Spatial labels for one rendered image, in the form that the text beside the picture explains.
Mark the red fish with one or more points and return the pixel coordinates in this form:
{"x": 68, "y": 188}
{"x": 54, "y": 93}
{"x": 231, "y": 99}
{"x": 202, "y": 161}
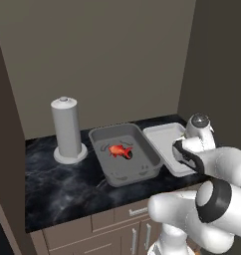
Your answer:
{"x": 120, "y": 150}

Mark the white tupperware container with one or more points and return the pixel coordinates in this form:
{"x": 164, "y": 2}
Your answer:
{"x": 164, "y": 142}

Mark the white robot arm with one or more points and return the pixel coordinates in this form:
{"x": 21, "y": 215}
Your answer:
{"x": 225, "y": 205}

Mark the white paper towel roll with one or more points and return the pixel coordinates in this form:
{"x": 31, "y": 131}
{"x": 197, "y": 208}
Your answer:
{"x": 66, "y": 130}

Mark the beige drawer front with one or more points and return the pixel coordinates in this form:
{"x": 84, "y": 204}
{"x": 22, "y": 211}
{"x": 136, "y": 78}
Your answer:
{"x": 125, "y": 213}
{"x": 67, "y": 232}
{"x": 102, "y": 220}

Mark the grey tupperware container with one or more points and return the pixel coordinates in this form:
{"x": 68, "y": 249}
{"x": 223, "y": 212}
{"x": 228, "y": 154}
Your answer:
{"x": 117, "y": 166}

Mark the beige cupboard door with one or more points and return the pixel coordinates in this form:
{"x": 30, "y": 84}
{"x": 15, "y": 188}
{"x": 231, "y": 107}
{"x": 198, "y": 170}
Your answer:
{"x": 151, "y": 235}
{"x": 102, "y": 244}

